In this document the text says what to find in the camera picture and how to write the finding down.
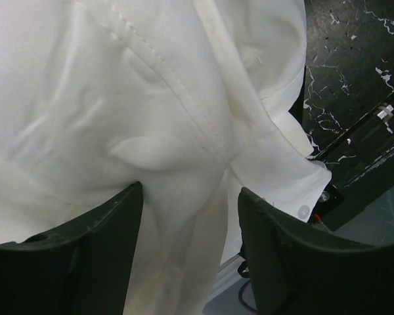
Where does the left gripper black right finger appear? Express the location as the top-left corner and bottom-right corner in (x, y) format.
(238, 188), (394, 314)

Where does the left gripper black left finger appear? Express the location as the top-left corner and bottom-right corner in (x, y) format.
(0, 182), (143, 314)

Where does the white shirt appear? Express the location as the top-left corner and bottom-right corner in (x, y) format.
(0, 1), (332, 314)

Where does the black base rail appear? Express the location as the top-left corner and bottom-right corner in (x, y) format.
(309, 92), (394, 230)

